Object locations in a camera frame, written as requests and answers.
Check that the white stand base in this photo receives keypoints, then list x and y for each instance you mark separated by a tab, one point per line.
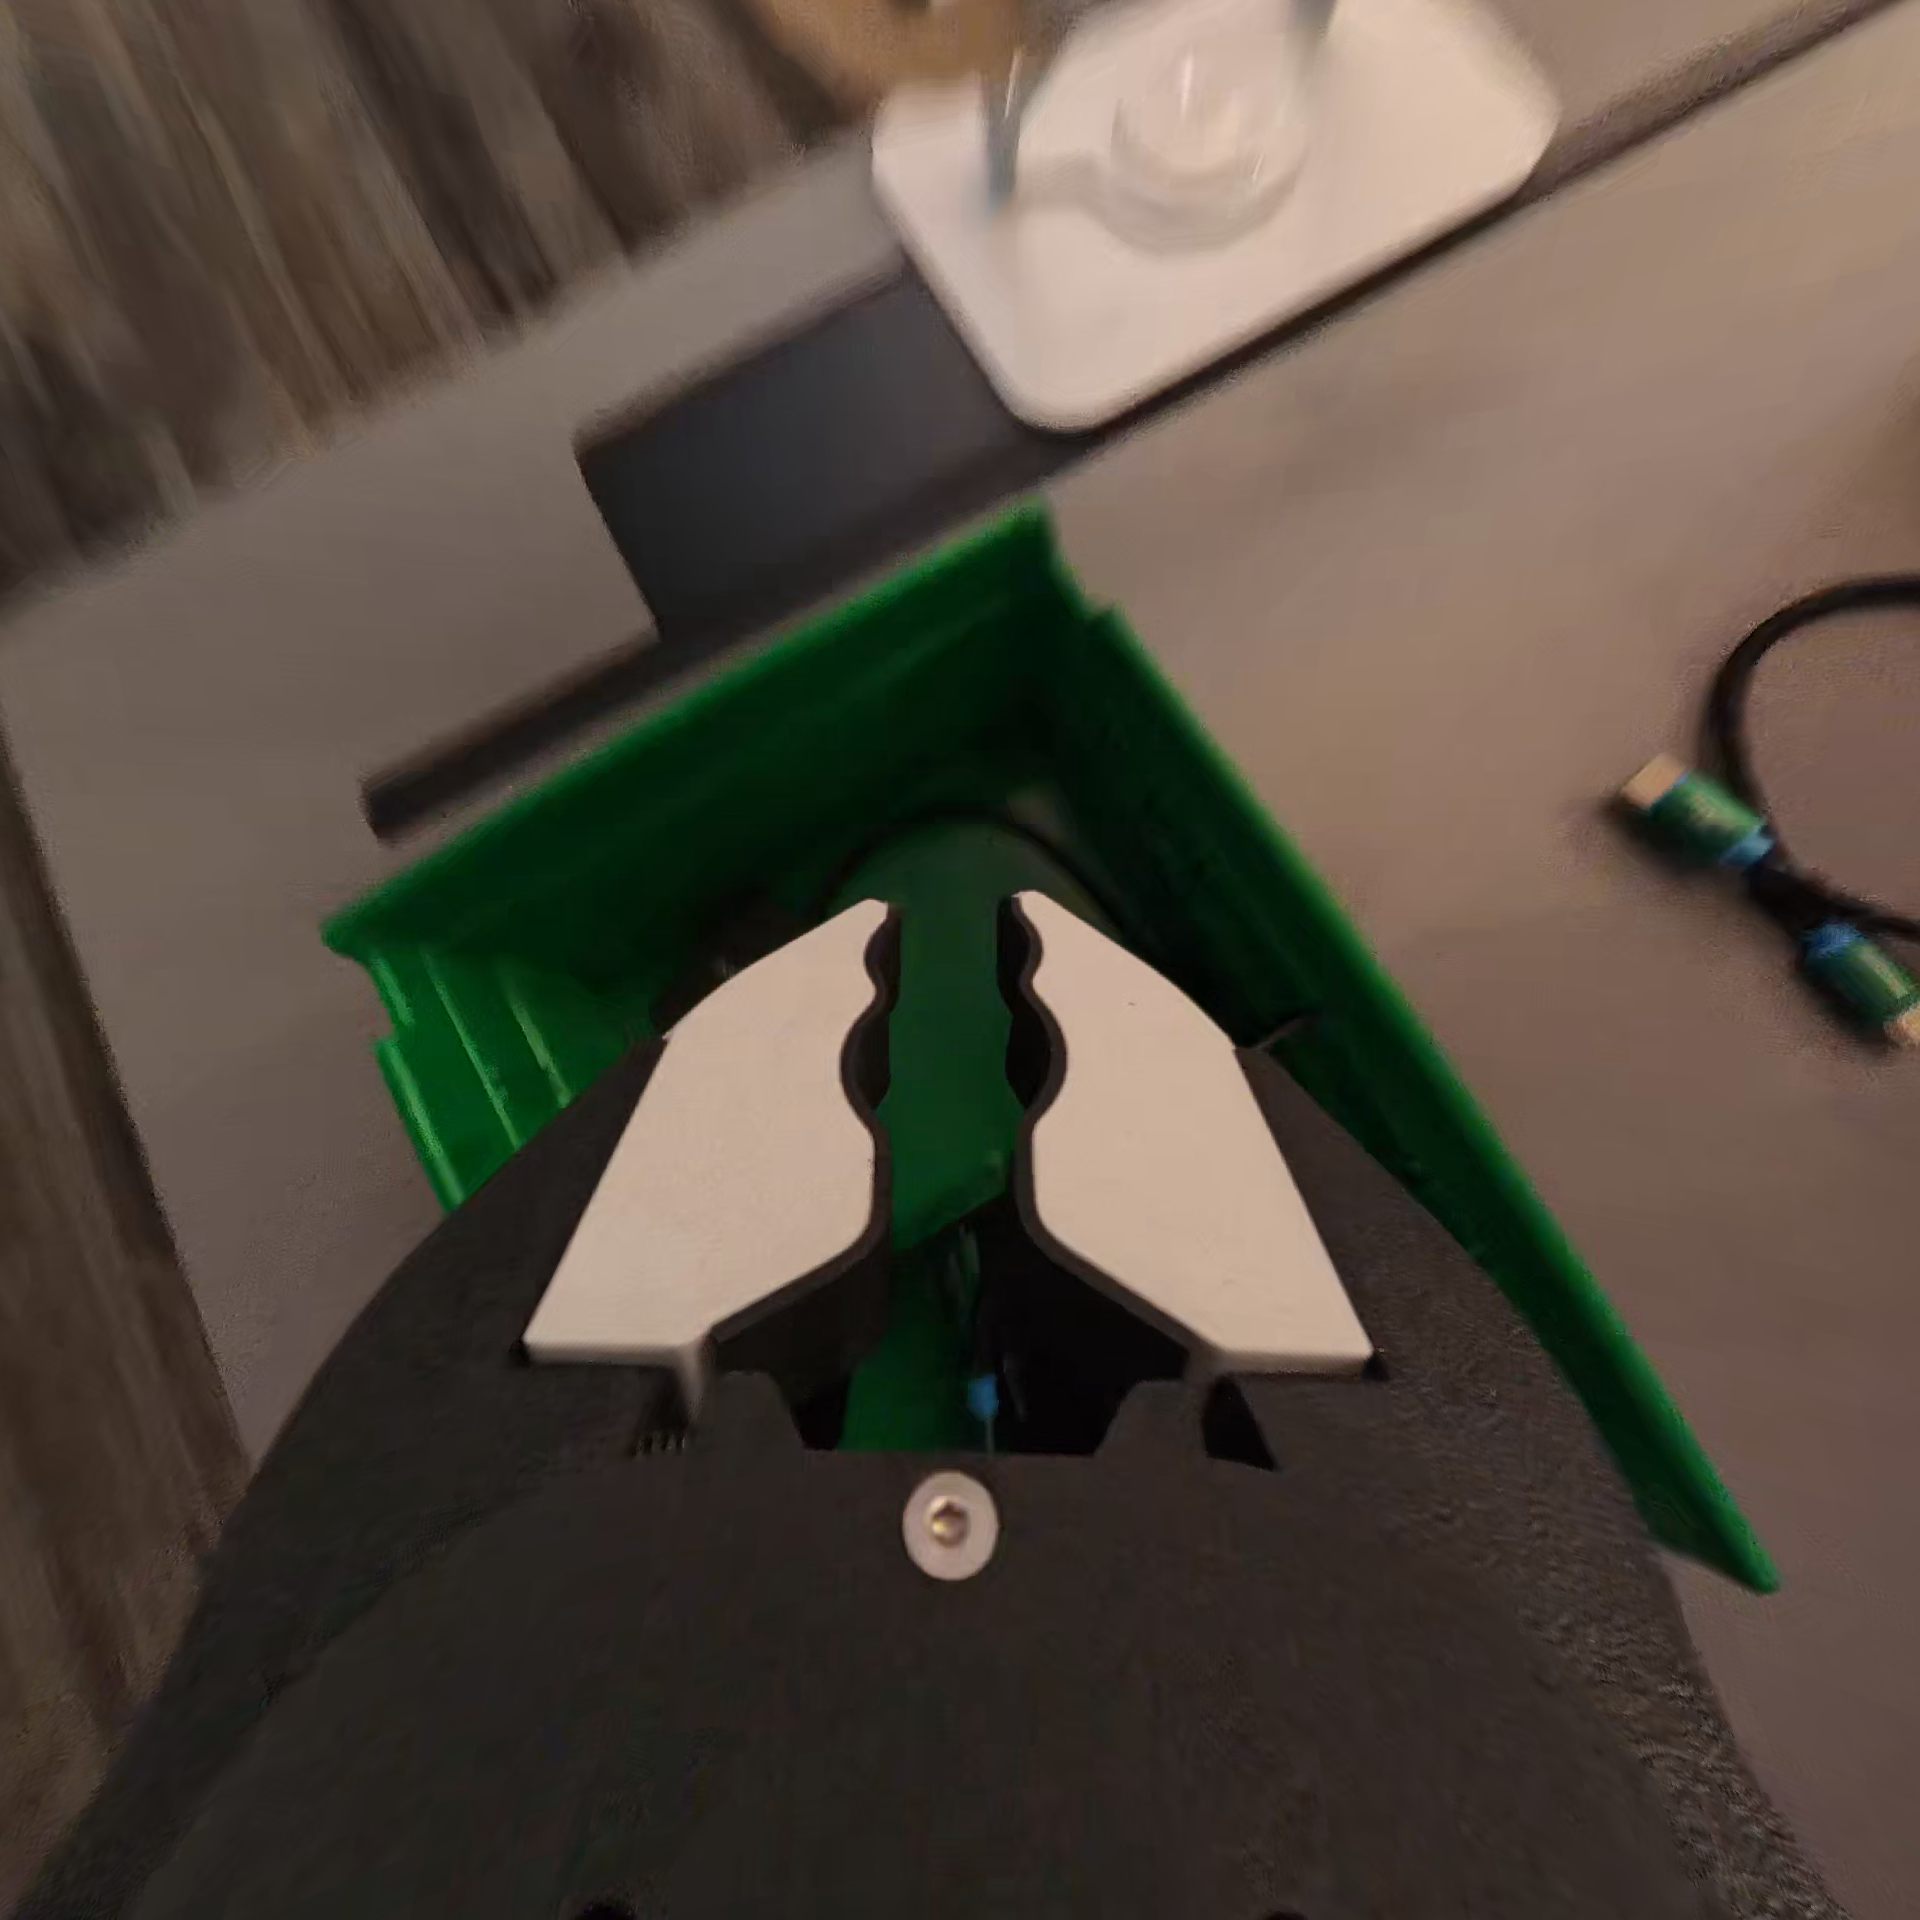
1350	181

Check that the green plastic bin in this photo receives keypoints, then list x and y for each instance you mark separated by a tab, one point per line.
900	704

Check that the black flat pad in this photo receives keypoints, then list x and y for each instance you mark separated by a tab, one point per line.
781	465

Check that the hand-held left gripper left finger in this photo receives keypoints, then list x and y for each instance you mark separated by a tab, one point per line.
721	1170

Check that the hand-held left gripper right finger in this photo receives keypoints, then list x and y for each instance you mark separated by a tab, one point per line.
1185	1185

